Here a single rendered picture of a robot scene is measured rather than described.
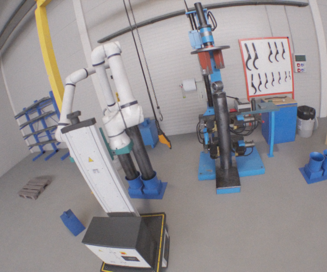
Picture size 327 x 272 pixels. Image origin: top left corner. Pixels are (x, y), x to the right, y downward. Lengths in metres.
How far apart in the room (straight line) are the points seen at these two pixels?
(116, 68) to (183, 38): 3.29
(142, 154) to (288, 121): 3.10
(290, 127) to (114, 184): 3.62
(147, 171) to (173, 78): 2.72
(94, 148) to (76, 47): 5.04
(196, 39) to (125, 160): 2.24
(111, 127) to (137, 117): 0.22
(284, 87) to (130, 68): 4.38
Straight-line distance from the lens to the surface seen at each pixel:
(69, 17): 6.50
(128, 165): 2.75
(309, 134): 4.47
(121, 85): 1.32
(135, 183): 2.94
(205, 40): 2.36
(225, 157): 2.79
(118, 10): 5.27
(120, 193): 1.53
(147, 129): 4.28
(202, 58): 2.21
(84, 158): 1.43
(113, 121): 1.29
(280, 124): 3.84
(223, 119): 2.48
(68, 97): 1.80
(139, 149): 2.47
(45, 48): 3.29
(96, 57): 1.41
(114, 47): 1.41
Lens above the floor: 1.97
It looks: 23 degrees down
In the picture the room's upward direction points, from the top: 15 degrees counter-clockwise
